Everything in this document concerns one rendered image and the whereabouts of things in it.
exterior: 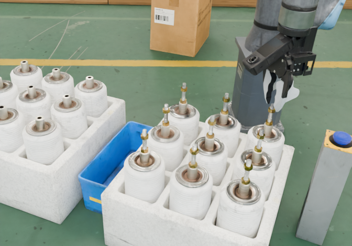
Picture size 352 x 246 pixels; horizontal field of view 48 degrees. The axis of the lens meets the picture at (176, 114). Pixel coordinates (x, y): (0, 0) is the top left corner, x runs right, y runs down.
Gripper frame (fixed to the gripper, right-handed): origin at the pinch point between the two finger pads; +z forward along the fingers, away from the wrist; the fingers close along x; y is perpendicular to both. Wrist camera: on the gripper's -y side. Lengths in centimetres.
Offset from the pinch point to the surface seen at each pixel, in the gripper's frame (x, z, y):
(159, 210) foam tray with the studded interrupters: -9.2, 16.5, -32.4
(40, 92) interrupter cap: 39, 9, -52
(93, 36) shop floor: 135, 35, -16
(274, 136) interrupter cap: -2.2, 9.2, 1.6
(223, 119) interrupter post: 7.4, 7.8, -8.4
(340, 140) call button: -16.4, 1.7, 8.0
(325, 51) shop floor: 82, 35, 96
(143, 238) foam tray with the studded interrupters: -8.0, 26.3, -35.7
